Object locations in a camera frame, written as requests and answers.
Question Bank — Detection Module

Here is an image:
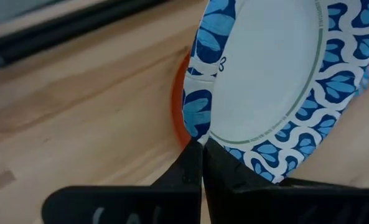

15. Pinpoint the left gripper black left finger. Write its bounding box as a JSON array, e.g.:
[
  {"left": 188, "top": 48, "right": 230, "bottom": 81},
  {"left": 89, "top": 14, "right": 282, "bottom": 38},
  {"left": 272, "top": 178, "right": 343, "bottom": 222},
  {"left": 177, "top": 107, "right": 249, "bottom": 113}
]
[{"left": 41, "top": 138, "right": 203, "bottom": 224}]

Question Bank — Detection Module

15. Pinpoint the blue patterned paper plate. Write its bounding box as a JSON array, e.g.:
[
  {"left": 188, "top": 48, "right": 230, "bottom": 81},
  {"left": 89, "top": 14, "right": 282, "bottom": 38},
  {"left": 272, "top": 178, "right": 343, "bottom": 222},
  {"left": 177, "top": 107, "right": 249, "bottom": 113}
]
[{"left": 181, "top": 0, "right": 369, "bottom": 185}]

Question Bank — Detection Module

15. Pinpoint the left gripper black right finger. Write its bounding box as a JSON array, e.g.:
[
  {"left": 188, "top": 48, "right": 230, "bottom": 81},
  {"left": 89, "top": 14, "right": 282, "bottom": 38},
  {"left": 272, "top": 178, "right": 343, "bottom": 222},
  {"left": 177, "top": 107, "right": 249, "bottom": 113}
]
[{"left": 202, "top": 138, "right": 369, "bottom": 224}]

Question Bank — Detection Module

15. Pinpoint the orange plastic plate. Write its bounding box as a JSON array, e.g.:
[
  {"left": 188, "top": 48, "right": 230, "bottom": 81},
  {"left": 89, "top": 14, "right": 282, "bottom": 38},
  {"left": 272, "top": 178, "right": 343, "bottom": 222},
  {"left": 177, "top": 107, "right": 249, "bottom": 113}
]
[{"left": 170, "top": 51, "right": 193, "bottom": 150}]

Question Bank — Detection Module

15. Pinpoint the black table edge frame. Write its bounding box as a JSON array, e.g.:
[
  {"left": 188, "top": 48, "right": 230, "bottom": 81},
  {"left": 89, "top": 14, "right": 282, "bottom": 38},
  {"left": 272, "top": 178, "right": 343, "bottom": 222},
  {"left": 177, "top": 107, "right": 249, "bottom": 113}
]
[{"left": 0, "top": 0, "right": 172, "bottom": 74}]

